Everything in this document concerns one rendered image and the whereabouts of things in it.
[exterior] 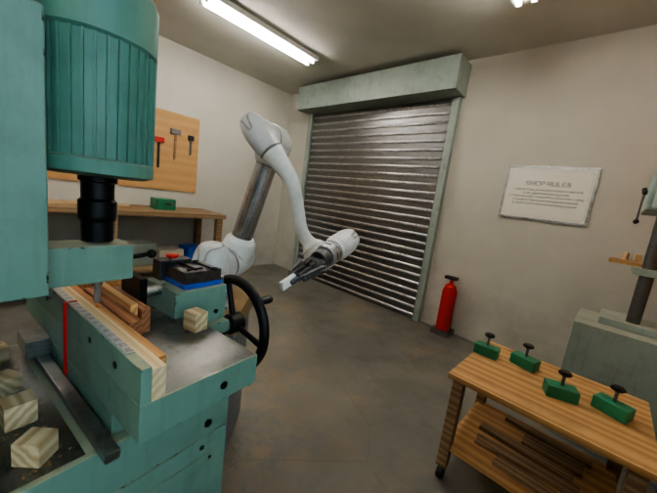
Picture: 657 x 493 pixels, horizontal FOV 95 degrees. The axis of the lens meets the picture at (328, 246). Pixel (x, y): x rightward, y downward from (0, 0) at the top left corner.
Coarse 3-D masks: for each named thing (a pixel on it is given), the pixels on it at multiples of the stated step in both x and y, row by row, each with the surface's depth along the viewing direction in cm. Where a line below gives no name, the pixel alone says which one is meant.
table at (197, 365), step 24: (120, 288) 81; (48, 312) 64; (72, 336) 55; (144, 336) 58; (168, 336) 60; (192, 336) 61; (216, 336) 62; (72, 360) 56; (168, 360) 52; (192, 360) 53; (216, 360) 54; (240, 360) 55; (96, 384) 50; (168, 384) 46; (192, 384) 47; (216, 384) 51; (240, 384) 56; (120, 408) 44; (144, 408) 41; (168, 408) 44; (192, 408) 48; (144, 432) 42
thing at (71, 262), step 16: (64, 256) 51; (80, 256) 53; (96, 256) 55; (112, 256) 57; (128, 256) 59; (64, 272) 52; (80, 272) 54; (96, 272) 55; (112, 272) 58; (128, 272) 60
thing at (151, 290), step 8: (128, 280) 65; (136, 280) 63; (144, 280) 63; (128, 288) 66; (136, 288) 63; (144, 288) 63; (152, 288) 68; (160, 288) 69; (136, 296) 64; (144, 296) 63
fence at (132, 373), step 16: (48, 304) 63; (80, 320) 52; (80, 336) 53; (96, 336) 48; (96, 352) 49; (112, 352) 45; (112, 368) 45; (128, 368) 42; (144, 368) 40; (128, 384) 42; (144, 384) 41; (144, 400) 41
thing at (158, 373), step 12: (84, 300) 59; (96, 312) 55; (108, 324) 52; (120, 336) 48; (132, 348) 45; (144, 348) 46; (156, 360) 43; (156, 372) 42; (156, 384) 42; (156, 396) 42
